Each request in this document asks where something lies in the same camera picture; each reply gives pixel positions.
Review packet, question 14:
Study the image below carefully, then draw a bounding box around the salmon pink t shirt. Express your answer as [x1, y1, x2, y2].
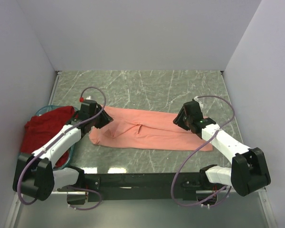
[89, 106, 205, 151]

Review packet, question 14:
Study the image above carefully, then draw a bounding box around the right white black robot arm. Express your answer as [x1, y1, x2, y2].
[173, 100, 271, 196]

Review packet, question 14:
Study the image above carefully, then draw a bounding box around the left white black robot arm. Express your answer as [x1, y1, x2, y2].
[12, 100, 113, 201]

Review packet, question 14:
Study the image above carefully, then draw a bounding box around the red t shirt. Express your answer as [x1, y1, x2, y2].
[20, 106, 76, 168]

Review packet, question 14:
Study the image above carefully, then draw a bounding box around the teal plastic laundry basket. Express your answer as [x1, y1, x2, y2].
[19, 104, 81, 171]

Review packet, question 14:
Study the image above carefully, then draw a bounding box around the black base crossbar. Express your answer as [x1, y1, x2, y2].
[60, 172, 223, 201]

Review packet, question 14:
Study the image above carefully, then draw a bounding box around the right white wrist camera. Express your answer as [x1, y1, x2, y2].
[193, 96, 204, 109]

